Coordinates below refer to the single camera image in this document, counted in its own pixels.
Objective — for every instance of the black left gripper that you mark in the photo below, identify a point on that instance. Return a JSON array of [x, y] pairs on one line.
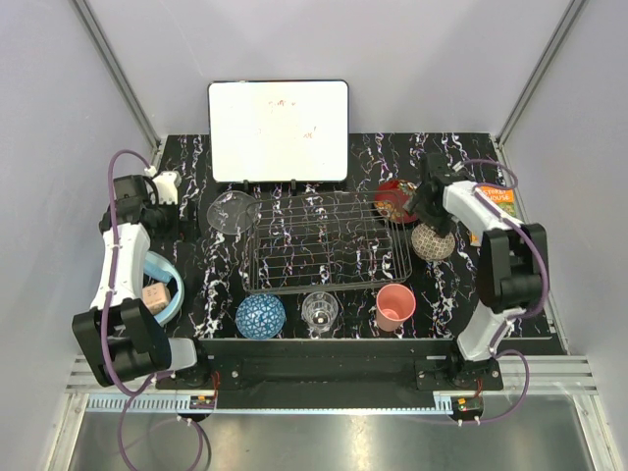
[[174, 209]]

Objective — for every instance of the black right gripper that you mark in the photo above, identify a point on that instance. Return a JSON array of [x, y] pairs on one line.
[[442, 224]]

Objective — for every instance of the brown patterned bowl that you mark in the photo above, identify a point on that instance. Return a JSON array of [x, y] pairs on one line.
[[429, 246]]

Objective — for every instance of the clear glass plate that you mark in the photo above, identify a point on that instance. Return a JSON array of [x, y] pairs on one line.
[[233, 212]]

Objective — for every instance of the blue triangle pattern bowl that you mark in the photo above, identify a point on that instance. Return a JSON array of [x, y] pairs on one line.
[[260, 317]]

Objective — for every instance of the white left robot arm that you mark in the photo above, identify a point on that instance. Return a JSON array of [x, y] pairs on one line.
[[120, 338]]

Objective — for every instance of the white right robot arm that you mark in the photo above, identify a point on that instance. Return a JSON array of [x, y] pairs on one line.
[[512, 277]]

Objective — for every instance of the red floral bowl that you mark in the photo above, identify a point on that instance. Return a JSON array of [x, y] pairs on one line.
[[390, 199]]

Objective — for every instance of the light blue headphones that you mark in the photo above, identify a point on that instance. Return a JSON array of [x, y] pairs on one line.
[[169, 289]]

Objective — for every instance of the orange treehouse book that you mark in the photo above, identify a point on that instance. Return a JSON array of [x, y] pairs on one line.
[[504, 199]]

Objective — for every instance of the pink cube block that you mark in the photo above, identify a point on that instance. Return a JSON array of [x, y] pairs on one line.
[[156, 297]]

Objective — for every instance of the pink plastic cup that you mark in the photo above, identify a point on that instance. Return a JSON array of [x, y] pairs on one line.
[[395, 304]]

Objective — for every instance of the clear drinking glass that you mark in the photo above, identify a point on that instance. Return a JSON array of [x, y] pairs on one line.
[[319, 311]]

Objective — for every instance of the white dry-erase board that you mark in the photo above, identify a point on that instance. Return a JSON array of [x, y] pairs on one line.
[[278, 131]]

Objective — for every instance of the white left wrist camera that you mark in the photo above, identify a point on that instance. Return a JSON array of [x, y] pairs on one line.
[[167, 184]]

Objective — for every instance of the metal wire dish rack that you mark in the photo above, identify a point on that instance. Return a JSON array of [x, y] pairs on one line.
[[323, 242]]

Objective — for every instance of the grey cable duct rail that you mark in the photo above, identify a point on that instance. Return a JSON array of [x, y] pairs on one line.
[[283, 402]]

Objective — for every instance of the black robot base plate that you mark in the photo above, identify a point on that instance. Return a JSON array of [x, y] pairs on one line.
[[380, 368]]

